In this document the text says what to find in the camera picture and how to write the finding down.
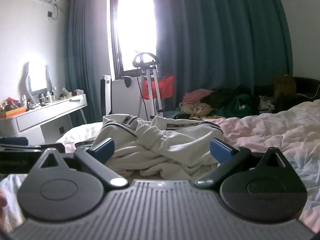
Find dark garment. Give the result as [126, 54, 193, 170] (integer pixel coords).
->
[201, 86, 261, 111]

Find dark headboard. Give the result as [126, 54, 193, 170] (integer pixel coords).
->
[255, 76, 320, 111]

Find black tall panel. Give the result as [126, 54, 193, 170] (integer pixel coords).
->
[100, 79, 106, 117]

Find orange box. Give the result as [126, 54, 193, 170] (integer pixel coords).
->
[0, 106, 27, 119]

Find white blanket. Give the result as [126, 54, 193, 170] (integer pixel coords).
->
[75, 114, 224, 178]

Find white dressing table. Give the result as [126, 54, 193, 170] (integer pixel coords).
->
[0, 94, 88, 143]

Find garment steamer stand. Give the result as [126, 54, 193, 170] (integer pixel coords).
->
[132, 52, 165, 121]

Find dark framed window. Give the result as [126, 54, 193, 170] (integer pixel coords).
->
[107, 0, 158, 77]

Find pink bed blanket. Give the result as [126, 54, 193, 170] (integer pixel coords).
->
[210, 99, 320, 230]

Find green garment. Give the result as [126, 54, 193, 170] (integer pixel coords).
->
[214, 94, 253, 118]

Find white flat panel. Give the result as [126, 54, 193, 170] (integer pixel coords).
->
[110, 76, 165, 121]

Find white cable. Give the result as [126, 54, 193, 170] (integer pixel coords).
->
[296, 83, 320, 100]

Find garment steamer hose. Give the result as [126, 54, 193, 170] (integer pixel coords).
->
[136, 66, 146, 118]

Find lit vanity mirror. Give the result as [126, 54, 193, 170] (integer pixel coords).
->
[21, 52, 53, 98]

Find white bed sheet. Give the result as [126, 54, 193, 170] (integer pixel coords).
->
[0, 174, 28, 233]

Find yellow bag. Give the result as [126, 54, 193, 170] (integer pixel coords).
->
[273, 74, 297, 101]

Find cream pillow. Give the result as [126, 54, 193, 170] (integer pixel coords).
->
[55, 121, 105, 153]

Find red bag on stand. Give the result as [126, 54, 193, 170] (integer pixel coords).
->
[142, 75, 175, 101]

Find row of cosmetic bottles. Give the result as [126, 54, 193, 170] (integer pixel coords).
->
[0, 86, 75, 112]

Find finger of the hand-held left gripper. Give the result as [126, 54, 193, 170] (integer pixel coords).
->
[0, 137, 66, 155]

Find pink garment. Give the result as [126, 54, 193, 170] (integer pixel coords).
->
[182, 89, 213, 106]

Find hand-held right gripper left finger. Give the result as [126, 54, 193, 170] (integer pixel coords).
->
[29, 138, 129, 188]

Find beige floral garment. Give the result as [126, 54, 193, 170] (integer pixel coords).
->
[179, 102, 216, 120]

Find teal curtain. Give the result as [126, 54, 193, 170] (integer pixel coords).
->
[150, 0, 293, 113]
[64, 0, 114, 125]

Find white tissue box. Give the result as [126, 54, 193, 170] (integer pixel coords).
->
[61, 87, 84, 98]

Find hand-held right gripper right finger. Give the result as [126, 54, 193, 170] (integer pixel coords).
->
[195, 138, 292, 188]

